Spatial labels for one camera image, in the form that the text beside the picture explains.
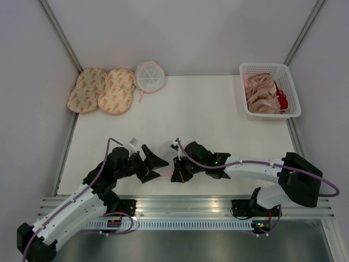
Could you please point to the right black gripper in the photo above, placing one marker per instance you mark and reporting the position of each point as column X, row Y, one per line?
column 179, row 174

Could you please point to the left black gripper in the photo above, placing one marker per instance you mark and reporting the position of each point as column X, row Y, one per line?
column 151, row 161

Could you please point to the white pink mesh laundry bag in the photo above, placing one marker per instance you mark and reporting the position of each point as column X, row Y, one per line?
column 167, row 153

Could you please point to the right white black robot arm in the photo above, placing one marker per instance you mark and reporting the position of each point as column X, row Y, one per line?
column 293, row 178

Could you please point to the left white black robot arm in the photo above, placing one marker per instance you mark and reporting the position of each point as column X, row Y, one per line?
column 93, row 198

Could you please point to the right floral peach laundry bag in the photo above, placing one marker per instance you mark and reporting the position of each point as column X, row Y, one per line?
column 117, row 96

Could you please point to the floral peach laundry bag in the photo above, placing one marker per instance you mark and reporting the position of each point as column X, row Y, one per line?
column 89, row 85
column 117, row 96

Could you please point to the left floral peach laundry bag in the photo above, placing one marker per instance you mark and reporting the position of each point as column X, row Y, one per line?
column 89, row 85

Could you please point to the red bra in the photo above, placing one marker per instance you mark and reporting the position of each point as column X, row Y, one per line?
column 282, row 98

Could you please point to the pink bras pile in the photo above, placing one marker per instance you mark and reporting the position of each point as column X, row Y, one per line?
column 261, row 94

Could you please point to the white plastic basket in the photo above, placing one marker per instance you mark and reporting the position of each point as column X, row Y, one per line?
column 282, row 76

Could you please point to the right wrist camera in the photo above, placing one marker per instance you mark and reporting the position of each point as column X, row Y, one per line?
column 174, row 145

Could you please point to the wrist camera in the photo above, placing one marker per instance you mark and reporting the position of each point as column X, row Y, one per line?
column 131, row 146
column 174, row 145

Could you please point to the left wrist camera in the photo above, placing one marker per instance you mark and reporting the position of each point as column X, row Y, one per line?
column 131, row 146

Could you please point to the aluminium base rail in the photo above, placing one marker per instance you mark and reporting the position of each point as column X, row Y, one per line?
column 215, row 207

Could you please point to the white slotted cable duct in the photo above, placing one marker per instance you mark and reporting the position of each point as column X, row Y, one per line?
column 170, row 224

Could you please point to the right aluminium frame post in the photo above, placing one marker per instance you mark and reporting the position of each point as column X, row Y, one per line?
column 309, row 22

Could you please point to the aluminium frame post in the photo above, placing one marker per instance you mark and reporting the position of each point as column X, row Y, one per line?
column 309, row 22
column 53, row 21

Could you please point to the left aluminium frame post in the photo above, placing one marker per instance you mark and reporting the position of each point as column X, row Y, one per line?
column 53, row 21

